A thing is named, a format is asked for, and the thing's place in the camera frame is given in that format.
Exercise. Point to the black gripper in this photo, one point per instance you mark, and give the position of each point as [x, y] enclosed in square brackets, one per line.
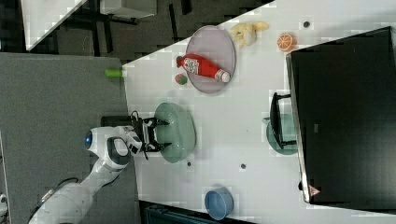
[144, 129]

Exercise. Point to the green plastic strainer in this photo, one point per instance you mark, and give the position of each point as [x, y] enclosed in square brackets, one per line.
[179, 133]

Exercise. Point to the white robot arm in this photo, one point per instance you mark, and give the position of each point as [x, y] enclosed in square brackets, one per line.
[114, 143]

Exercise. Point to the black cylinder base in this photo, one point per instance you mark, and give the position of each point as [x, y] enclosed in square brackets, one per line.
[114, 121]

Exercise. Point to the small strawberry toy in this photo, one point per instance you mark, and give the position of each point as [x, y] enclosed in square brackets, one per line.
[181, 79]

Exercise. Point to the green marker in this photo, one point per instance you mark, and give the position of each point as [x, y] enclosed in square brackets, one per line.
[114, 73]

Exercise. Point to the dark blue crate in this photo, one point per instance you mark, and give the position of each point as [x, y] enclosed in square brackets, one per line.
[158, 214]

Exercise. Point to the red ketchup bottle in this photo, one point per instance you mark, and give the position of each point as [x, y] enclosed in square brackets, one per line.
[201, 66]

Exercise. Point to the blue plastic bowl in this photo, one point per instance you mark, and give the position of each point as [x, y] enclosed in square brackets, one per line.
[219, 203]

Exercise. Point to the purple oval plate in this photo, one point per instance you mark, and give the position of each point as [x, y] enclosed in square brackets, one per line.
[215, 45]

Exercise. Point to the grey table at top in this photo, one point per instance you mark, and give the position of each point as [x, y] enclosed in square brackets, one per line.
[129, 8]

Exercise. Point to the green cup by oven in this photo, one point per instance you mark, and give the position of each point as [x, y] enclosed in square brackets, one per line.
[288, 134]

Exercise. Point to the yellow plush toy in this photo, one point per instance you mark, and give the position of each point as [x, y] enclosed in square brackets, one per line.
[245, 32]

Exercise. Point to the orange slice toy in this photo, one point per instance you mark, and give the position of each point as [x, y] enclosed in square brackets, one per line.
[286, 42]

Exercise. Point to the black oven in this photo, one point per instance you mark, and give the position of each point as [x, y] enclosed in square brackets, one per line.
[343, 98]

